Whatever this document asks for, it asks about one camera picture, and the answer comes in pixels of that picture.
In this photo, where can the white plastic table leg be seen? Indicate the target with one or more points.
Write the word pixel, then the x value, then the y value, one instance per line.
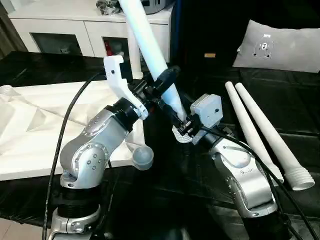
pixel 150 45
pixel 134 50
pixel 250 125
pixel 275 135

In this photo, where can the white plastic table top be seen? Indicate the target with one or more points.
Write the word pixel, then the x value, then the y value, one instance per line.
pixel 40 125

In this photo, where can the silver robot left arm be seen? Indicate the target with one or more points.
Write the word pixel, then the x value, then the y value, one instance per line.
pixel 95 150

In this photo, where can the cluster of small bottles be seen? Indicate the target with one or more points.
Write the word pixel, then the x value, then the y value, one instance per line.
pixel 114 47

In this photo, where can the black cabinet with yellow label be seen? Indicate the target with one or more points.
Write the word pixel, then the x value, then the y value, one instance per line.
pixel 210 30

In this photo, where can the black work mat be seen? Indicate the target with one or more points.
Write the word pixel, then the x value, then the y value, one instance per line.
pixel 200 200

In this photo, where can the grey bag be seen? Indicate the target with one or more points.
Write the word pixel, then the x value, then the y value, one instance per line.
pixel 157 5

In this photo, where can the white cabinet with glass doors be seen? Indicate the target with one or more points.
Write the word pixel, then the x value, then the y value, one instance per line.
pixel 55 25

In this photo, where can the white cushion with badge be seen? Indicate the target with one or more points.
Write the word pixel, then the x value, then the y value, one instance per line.
pixel 280 47

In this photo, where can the grey brown curtain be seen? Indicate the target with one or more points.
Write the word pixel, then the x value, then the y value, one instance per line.
pixel 10 30

